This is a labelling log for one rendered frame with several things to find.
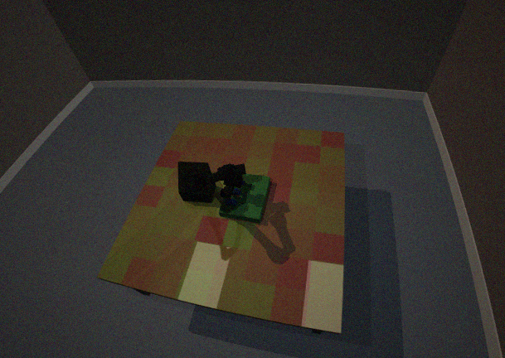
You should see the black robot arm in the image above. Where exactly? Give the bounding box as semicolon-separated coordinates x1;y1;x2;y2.
182;164;246;194

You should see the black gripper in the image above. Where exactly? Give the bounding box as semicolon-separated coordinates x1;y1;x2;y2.
220;179;234;198

